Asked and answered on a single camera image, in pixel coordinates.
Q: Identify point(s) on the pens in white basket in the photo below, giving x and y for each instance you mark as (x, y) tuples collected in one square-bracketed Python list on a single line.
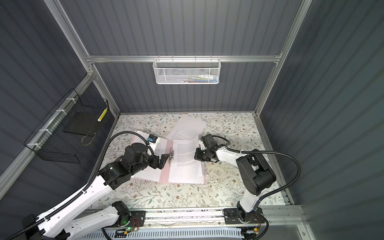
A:
[(200, 79)]

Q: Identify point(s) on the yellow marker pen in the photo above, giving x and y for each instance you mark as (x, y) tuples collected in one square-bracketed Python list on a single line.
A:
[(102, 115)]

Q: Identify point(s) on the black wire mesh basket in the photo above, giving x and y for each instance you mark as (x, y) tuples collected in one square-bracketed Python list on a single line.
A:
[(73, 134)]

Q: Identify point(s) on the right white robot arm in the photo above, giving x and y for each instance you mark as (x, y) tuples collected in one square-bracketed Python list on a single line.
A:
[(255, 171)]

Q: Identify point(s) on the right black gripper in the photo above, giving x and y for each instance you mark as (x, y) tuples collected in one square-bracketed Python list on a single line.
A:
[(198, 156)]

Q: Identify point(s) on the metal folder clip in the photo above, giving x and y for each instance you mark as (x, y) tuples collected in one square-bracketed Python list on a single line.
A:
[(171, 156)]

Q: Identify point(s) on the pink file folder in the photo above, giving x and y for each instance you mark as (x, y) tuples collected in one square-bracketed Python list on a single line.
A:
[(180, 166)]

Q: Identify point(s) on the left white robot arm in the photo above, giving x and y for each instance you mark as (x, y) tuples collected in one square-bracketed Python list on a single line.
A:
[(62, 223)]

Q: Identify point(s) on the corner white printed sheet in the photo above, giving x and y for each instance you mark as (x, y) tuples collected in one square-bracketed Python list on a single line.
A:
[(184, 168)]

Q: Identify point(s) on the white wire mesh basket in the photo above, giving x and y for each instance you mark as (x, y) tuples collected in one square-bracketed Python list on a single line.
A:
[(170, 73)]

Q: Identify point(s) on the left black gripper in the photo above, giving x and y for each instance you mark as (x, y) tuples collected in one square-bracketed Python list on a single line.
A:
[(163, 160)]

